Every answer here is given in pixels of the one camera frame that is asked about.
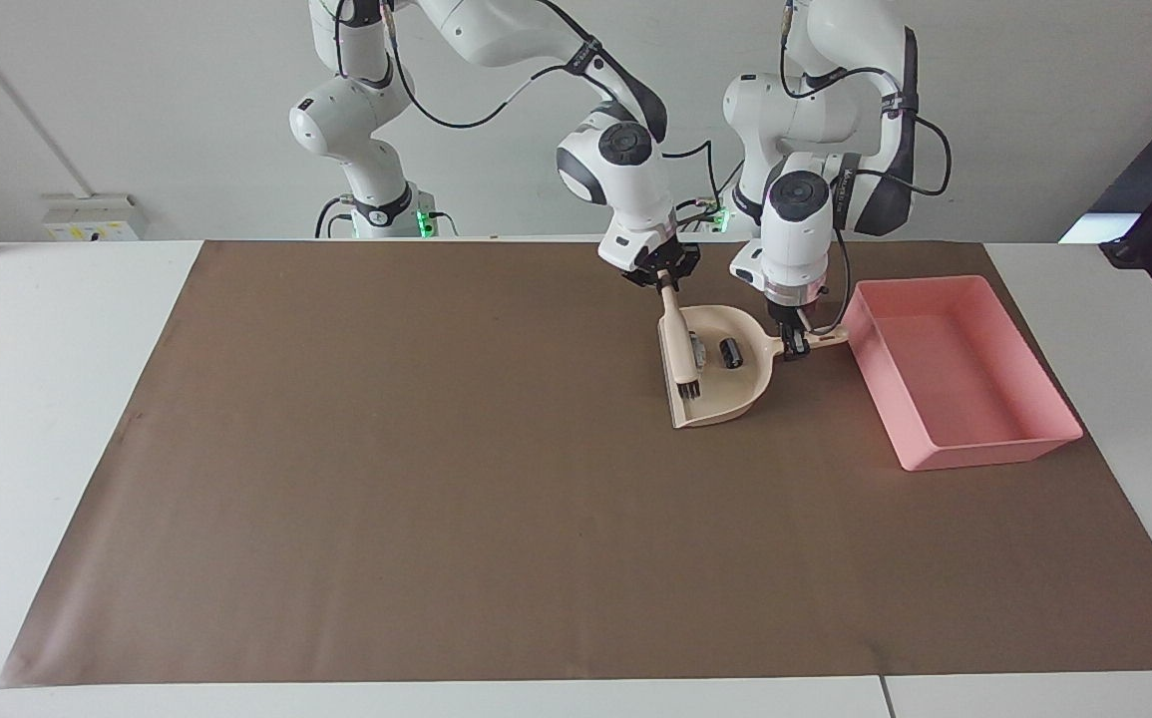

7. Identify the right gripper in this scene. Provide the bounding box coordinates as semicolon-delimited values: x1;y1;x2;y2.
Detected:
624;239;703;293

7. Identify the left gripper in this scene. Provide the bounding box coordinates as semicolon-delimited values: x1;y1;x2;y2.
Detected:
774;299;825;333

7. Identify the beige hand brush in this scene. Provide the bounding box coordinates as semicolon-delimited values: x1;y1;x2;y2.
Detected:
657;284;705;403

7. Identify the beige dustpan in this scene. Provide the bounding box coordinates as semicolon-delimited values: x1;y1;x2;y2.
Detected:
657;305;852;430

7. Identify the pink plastic bin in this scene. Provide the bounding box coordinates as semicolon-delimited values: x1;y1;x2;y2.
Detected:
840;275;1085;473

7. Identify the black cable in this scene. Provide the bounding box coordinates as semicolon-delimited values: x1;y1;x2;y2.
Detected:
780;0;954;196
660;140;728;236
334;0;601;132
314;194;353;239
803;227;855;336

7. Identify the white wall socket box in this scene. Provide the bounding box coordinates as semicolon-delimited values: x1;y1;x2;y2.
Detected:
42;194;149;242

